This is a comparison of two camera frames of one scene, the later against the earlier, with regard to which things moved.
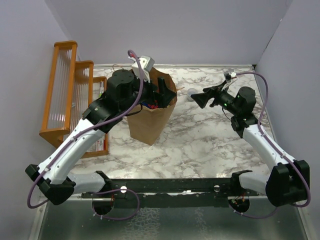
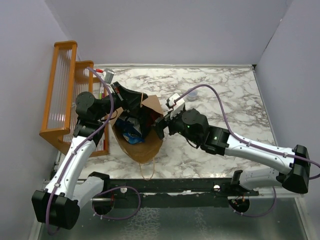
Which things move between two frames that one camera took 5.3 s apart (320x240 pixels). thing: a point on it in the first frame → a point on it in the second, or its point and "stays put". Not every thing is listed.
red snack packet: x=153 y=106 → x=153 y=116
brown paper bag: x=148 y=125 → x=146 y=152
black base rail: x=172 y=192 stays put
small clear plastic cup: x=190 y=91 stays put
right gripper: x=202 y=99 → x=159 y=127
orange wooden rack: x=71 y=90 stays put
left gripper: x=163 y=98 → x=127 y=98
